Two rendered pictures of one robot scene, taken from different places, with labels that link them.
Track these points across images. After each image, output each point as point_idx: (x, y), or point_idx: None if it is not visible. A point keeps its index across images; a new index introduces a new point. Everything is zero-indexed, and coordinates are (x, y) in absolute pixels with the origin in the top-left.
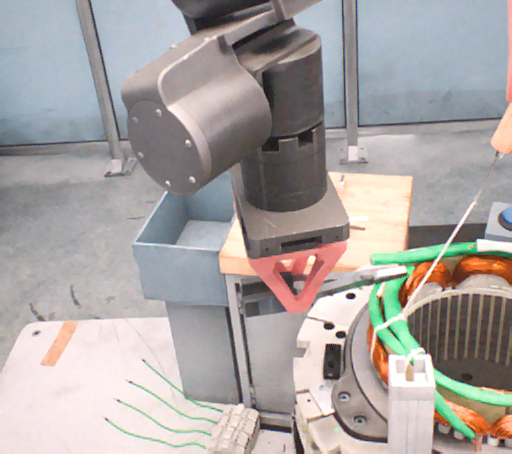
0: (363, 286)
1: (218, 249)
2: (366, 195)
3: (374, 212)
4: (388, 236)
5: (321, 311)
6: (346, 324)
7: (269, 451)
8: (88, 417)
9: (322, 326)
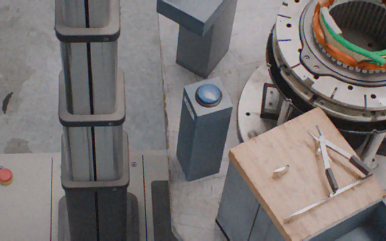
0: (362, 95)
1: (382, 199)
2: (270, 160)
3: (283, 146)
4: (297, 126)
5: None
6: None
7: None
8: None
9: None
